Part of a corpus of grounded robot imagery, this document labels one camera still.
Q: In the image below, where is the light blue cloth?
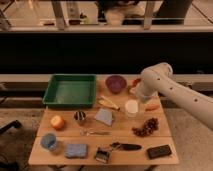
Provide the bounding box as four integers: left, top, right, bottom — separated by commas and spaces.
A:
95, 109, 113, 126

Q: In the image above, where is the small black brush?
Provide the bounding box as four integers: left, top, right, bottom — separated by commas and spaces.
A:
94, 148, 110, 164

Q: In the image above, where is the blue sponge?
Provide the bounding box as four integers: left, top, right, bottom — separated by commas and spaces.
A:
64, 144, 87, 158

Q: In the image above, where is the orange apple fruit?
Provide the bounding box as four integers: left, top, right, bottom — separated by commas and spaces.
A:
50, 115, 65, 130

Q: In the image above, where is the bunch of dark grapes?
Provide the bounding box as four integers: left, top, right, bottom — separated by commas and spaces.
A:
132, 118, 159, 137

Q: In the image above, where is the white lidded cup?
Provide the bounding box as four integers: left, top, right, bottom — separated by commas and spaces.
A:
125, 100, 139, 117

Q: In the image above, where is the person in background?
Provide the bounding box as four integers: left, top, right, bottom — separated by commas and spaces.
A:
97, 0, 143, 26

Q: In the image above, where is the black rectangular case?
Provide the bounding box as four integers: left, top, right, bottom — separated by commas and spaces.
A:
147, 145, 172, 159

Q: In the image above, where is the purple bowl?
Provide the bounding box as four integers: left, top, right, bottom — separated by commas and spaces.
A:
105, 75, 127, 94

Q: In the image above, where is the yellow banana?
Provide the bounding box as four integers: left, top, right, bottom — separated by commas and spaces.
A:
98, 96, 120, 111

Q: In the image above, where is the wooden table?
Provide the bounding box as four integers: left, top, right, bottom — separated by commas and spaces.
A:
29, 79, 179, 165

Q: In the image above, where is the green plastic tray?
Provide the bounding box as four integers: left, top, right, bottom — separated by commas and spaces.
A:
43, 74, 96, 108

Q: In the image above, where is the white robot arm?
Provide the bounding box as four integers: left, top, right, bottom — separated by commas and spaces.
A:
135, 62, 213, 131

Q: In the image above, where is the orange red pepper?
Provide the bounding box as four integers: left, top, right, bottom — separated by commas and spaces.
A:
145, 104, 159, 111

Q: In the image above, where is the red bowl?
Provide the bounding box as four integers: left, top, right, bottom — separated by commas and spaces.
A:
132, 78, 141, 87

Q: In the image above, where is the small metal cup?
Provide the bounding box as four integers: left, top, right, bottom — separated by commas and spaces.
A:
74, 110, 86, 125

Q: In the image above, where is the metal fork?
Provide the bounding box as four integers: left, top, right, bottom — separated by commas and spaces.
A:
80, 131, 110, 136

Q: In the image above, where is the blue plastic cup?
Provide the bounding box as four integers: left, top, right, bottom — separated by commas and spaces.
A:
40, 133, 59, 152

